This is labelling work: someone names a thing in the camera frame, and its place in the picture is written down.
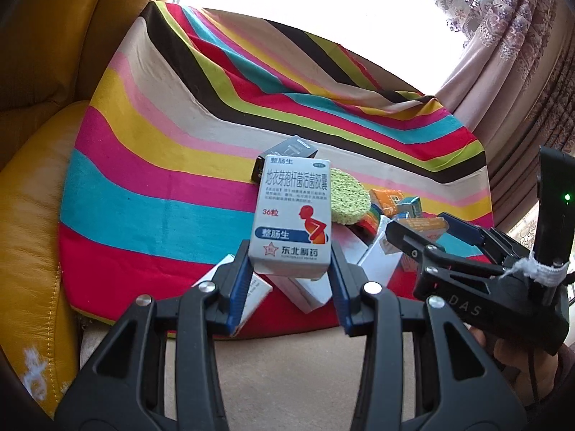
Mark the orange and white small box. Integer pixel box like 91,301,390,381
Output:
395,216,450,272

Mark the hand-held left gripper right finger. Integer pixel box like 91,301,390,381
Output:
330,240,524,431

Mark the black cable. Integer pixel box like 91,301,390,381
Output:
528,346,542,407

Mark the person's right hand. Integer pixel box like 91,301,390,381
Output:
469,325,560,396

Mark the black small box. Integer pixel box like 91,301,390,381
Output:
252,135,319,185

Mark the patterned pink curtain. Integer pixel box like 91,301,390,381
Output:
395,0,575,252

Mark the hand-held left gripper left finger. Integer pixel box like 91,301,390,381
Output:
54,240,254,431

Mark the rainbow strap roll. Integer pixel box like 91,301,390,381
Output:
355,204,383,235

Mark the white printed medicine box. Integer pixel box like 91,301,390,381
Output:
248,155,334,281

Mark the beige plush mat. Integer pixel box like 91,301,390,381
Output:
80,323,450,431

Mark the yellow leather sofa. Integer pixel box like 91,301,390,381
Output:
0,0,180,419

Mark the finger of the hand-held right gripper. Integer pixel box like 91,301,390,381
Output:
385,221,504,279
438,212,517,259

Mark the colourful striped cloth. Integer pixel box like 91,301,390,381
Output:
57,1,495,339

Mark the teal small box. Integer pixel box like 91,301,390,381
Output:
395,196,424,219

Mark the green round sponge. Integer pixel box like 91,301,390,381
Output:
330,167,373,226

